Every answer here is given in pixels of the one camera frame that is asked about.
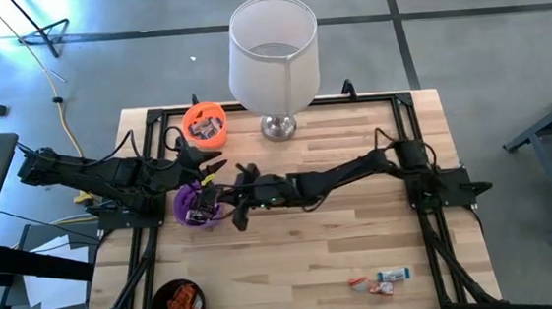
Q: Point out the black frame clamp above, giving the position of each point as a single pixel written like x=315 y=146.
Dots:
x=195 y=100
x=348 y=88

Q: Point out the orange pumpkin plastic bucket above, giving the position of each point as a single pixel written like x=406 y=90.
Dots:
x=206 y=142

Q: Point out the white shade silver table lamp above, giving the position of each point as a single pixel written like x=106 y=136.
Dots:
x=273 y=51

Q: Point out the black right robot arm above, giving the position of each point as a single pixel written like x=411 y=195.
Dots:
x=346 y=173

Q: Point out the red KitKat bar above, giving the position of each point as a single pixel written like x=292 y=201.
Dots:
x=358 y=284
x=381 y=289

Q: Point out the black desk base bar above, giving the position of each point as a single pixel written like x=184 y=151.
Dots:
x=28 y=265

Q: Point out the black metal stand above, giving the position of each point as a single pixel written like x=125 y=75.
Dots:
x=55 y=51

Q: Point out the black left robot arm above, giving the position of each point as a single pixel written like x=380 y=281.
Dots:
x=110 y=177

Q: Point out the purple plastic bucket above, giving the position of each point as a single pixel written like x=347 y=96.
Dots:
x=184 y=216

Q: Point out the white paper sheets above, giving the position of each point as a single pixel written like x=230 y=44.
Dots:
x=55 y=292

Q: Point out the blue grey metal table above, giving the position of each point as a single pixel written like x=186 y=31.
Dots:
x=545 y=126

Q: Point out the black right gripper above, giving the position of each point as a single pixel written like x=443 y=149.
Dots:
x=259 y=193

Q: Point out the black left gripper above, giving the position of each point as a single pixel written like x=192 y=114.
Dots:
x=188 y=164

